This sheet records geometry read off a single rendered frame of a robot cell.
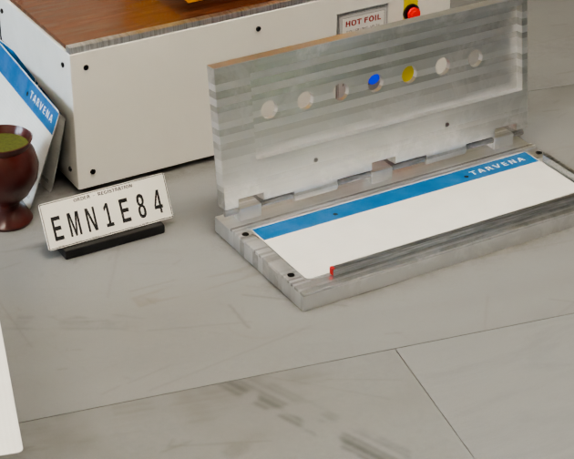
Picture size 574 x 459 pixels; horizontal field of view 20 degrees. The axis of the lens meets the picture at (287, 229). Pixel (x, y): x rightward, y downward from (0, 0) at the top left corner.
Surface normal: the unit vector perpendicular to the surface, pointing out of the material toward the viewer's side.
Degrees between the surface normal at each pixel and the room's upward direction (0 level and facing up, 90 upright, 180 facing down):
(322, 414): 0
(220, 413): 0
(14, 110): 69
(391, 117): 83
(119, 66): 90
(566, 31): 0
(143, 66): 90
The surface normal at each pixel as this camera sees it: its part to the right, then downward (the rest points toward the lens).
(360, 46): 0.50, 0.32
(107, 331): 0.00, -0.87
